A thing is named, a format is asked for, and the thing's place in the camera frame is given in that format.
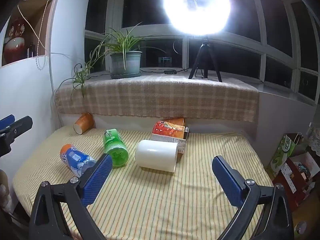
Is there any red and white vase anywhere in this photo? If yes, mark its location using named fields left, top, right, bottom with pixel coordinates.
left=3, top=17, right=28, bottom=64

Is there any orange paper cup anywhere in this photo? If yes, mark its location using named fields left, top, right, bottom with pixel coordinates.
left=73, top=112, right=95, bottom=134

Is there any green printed box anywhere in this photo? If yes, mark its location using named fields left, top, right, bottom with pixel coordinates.
left=268, top=133, right=300, bottom=178

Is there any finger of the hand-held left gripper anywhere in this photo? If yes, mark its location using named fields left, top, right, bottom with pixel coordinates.
left=0, top=116, right=33, bottom=157
left=0, top=114, right=15, bottom=134

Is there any red printed carton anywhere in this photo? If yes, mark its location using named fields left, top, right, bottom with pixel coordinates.
left=151, top=117, right=190, bottom=156

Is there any dark plant saucer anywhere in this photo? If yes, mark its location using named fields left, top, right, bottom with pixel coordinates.
left=110, top=71, right=143, bottom=80

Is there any green plastic bottle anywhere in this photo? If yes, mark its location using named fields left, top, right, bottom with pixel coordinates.
left=103, top=128, right=129, bottom=168

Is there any black cable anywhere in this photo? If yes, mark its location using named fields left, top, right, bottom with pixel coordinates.
left=139, top=67, right=191, bottom=74

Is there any white window frame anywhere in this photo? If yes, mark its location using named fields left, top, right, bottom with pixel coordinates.
left=84, top=0, right=320, bottom=107

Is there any wooden shelf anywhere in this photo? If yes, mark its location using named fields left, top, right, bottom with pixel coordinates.
left=0, top=0, right=63, bottom=67

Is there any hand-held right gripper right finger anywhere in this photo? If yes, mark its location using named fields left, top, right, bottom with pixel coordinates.
left=212, top=156, right=294, bottom=240

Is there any plaid blanket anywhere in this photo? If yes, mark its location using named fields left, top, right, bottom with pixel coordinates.
left=53, top=73, right=259, bottom=123

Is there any white cup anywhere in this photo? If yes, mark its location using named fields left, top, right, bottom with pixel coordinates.
left=135, top=139, right=178, bottom=173

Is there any blue and orange bottle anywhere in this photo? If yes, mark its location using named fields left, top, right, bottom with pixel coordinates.
left=60, top=144, right=97, bottom=178

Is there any white cord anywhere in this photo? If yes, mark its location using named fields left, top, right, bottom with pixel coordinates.
left=17, top=4, right=47, bottom=50

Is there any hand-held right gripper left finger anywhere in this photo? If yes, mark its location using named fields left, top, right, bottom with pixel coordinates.
left=29, top=153, right=113, bottom=240

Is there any black tripod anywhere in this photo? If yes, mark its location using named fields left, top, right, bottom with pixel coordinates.
left=188, top=37, right=223, bottom=83

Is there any ring light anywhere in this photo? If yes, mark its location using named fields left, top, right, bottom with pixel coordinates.
left=162, top=0, right=232, bottom=37

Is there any striped bed sheet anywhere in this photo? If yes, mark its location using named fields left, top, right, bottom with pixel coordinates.
left=12, top=125, right=276, bottom=240

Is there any potted spider plant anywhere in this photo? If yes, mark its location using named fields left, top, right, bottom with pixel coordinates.
left=57, top=22, right=167, bottom=98

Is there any white lace cloth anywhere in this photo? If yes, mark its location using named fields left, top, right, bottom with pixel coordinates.
left=307, top=123, right=320, bottom=156

